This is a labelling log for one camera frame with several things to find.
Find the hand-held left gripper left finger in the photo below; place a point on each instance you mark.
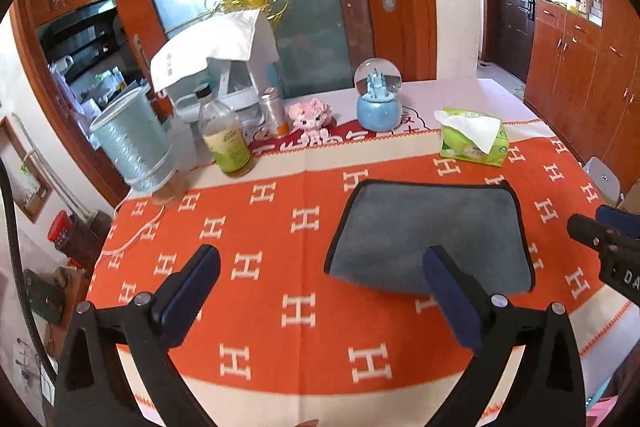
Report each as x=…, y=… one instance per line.
x=192, y=292

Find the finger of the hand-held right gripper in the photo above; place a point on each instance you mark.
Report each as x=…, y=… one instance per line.
x=617, y=218
x=590, y=229

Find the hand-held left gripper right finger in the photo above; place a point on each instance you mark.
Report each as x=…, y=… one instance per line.
x=452, y=302

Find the grey towel with black edge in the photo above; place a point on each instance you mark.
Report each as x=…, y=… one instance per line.
x=430, y=237

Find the white stool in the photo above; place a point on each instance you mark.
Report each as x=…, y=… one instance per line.
x=605, y=179

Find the orange patterned blanket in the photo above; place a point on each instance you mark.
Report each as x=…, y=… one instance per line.
x=300, y=277

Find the red can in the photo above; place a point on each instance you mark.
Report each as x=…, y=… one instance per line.
x=61, y=231

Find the green tissue pack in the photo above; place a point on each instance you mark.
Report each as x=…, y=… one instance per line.
x=475, y=139

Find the clear plastic container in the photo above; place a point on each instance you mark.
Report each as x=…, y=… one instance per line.
x=182, y=142

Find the glass bottle with green label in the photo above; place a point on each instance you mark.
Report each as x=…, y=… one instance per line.
x=225, y=142

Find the wooden cabinet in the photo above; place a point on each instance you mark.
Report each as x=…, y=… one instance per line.
x=585, y=57

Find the light blue plastic bucket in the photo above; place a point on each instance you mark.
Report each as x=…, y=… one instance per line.
x=132, y=137

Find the small silver bottle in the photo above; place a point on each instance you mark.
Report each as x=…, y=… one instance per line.
x=275, y=114

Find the pink plush toy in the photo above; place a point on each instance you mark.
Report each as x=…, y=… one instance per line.
x=311, y=117

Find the blue snow globe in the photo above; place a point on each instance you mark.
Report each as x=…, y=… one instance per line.
x=378, y=102

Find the white appliance with cloth cover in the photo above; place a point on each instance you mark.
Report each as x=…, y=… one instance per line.
x=215, y=52

